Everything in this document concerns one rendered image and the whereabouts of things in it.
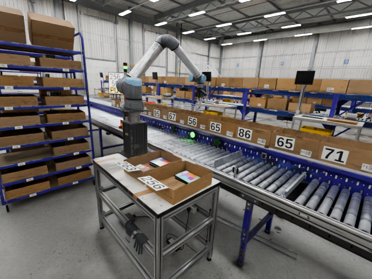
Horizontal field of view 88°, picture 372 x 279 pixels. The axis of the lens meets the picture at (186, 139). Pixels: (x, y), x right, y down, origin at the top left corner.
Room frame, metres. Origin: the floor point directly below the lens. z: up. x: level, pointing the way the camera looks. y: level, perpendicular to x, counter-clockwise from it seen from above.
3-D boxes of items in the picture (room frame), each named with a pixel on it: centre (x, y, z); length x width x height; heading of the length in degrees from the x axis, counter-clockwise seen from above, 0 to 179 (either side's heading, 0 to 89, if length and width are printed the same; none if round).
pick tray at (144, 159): (1.43, 0.25, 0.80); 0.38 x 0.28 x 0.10; 137
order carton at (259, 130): (2.02, -0.78, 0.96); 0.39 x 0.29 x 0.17; 45
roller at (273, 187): (1.39, -0.77, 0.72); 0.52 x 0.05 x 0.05; 135
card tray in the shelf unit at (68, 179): (2.37, 1.54, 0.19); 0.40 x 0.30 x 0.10; 136
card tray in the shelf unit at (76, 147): (2.38, 1.53, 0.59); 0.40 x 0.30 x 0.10; 133
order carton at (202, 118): (2.57, -0.22, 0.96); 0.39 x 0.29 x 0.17; 45
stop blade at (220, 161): (1.73, -0.43, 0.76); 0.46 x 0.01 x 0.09; 135
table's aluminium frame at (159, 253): (1.45, 0.28, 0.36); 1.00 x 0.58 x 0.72; 45
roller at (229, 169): (1.66, -0.49, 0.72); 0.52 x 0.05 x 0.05; 135
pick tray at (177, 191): (1.21, 0.03, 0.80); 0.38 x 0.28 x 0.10; 136
